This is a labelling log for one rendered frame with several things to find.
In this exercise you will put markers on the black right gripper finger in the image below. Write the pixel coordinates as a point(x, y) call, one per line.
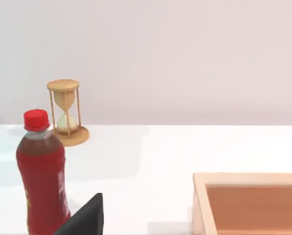
point(88, 219)

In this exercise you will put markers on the red bottle with red cap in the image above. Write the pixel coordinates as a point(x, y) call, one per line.
point(43, 176)

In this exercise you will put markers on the wooden hourglass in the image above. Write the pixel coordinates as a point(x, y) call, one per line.
point(67, 115)

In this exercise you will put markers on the shallow salmon-coloured box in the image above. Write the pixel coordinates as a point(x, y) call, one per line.
point(253, 205)

